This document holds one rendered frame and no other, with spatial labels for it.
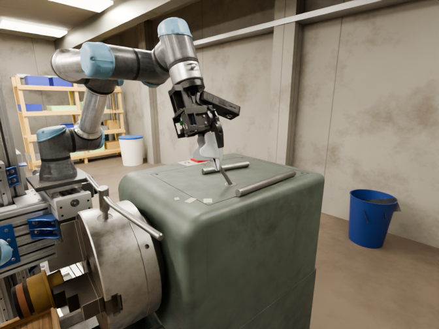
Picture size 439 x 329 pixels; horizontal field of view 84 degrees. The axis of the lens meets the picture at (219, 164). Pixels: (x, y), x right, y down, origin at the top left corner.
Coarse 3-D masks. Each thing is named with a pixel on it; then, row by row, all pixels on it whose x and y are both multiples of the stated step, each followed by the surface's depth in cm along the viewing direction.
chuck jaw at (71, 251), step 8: (64, 224) 62; (72, 224) 63; (64, 232) 61; (72, 232) 62; (80, 232) 63; (64, 240) 61; (72, 240) 61; (80, 240) 62; (56, 248) 59; (64, 248) 60; (72, 248) 61; (80, 248) 62; (64, 256) 59; (72, 256) 60; (80, 256) 61; (48, 264) 57; (56, 264) 58; (64, 264) 59; (72, 264) 60
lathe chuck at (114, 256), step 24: (96, 216) 59; (120, 216) 60; (96, 240) 53; (120, 240) 55; (96, 264) 52; (120, 264) 53; (120, 288) 52; (144, 288) 56; (120, 312) 53; (144, 312) 58
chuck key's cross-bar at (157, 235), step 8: (88, 176) 61; (96, 184) 58; (112, 208) 52; (120, 208) 50; (128, 216) 47; (136, 224) 45; (144, 224) 43; (152, 232) 41; (160, 232) 41; (160, 240) 40
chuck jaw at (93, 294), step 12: (84, 276) 58; (60, 288) 55; (72, 288) 54; (84, 288) 54; (96, 288) 54; (60, 300) 54; (72, 300) 52; (84, 300) 51; (96, 300) 51; (108, 300) 51; (84, 312) 50; (96, 312) 52; (108, 312) 52
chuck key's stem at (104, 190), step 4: (100, 188) 55; (104, 188) 55; (108, 188) 56; (100, 192) 55; (104, 192) 55; (108, 192) 56; (100, 196) 55; (100, 200) 56; (104, 200) 56; (100, 204) 56; (104, 204) 56; (100, 208) 57; (104, 208) 56; (108, 208) 57; (104, 212) 57; (104, 216) 58; (104, 220) 58
